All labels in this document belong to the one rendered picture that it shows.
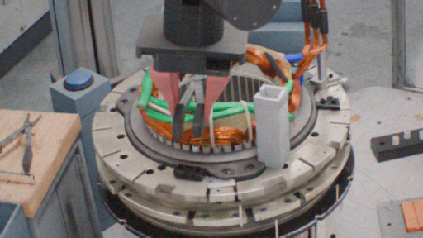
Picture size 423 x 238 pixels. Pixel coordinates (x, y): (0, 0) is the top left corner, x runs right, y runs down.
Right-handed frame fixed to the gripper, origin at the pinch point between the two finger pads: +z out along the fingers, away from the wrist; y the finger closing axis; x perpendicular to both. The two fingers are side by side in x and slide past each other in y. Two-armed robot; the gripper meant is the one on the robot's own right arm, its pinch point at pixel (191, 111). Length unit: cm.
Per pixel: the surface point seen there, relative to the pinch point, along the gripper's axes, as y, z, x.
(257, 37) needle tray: 5.1, 15.8, 42.6
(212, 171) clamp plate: 2.1, 10.3, 3.7
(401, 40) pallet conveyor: 50, 87, 173
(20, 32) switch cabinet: -97, 127, 226
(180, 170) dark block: -1.4, 10.5, 3.5
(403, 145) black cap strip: 32, 38, 49
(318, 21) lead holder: 12.8, -1.2, 19.1
